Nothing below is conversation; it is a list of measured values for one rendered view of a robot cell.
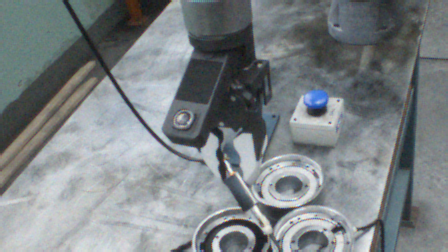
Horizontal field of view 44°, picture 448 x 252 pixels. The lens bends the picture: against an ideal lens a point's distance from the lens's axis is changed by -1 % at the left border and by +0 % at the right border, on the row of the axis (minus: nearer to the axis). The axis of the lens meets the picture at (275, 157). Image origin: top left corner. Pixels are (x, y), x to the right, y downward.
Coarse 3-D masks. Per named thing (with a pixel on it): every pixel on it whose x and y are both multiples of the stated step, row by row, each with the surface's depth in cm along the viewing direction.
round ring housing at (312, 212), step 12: (288, 216) 74; (300, 216) 74; (312, 216) 74; (324, 216) 74; (336, 216) 73; (276, 228) 72; (288, 228) 73; (300, 228) 73; (312, 228) 73; (324, 228) 72; (348, 228) 71; (300, 240) 73; (312, 240) 74; (324, 240) 73; (348, 240) 70
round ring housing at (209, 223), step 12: (216, 216) 76; (228, 216) 76; (240, 216) 76; (252, 216) 76; (204, 228) 75; (228, 228) 75; (240, 228) 74; (204, 240) 74; (216, 240) 73; (228, 240) 75; (240, 240) 76; (252, 240) 73
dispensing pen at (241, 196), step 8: (224, 160) 71; (232, 168) 71; (232, 176) 70; (232, 184) 69; (240, 184) 69; (232, 192) 69; (240, 192) 69; (240, 200) 69; (248, 200) 69; (248, 208) 69; (256, 208) 70; (256, 216) 70; (264, 216) 71; (264, 224) 70; (272, 232) 71; (280, 248) 70
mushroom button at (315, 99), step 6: (318, 90) 87; (306, 96) 86; (312, 96) 86; (318, 96) 86; (324, 96) 86; (306, 102) 86; (312, 102) 85; (318, 102) 85; (324, 102) 85; (312, 108) 85; (318, 108) 86
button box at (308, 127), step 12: (300, 108) 89; (324, 108) 88; (336, 108) 88; (300, 120) 87; (312, 120) 86; (324, 120) 86; (336, 120) 86; (300, 132) 88; (312, 132) 87; (324, 132) 86; (336, 132) 87; (312, 144) 89; (324, 144) 88
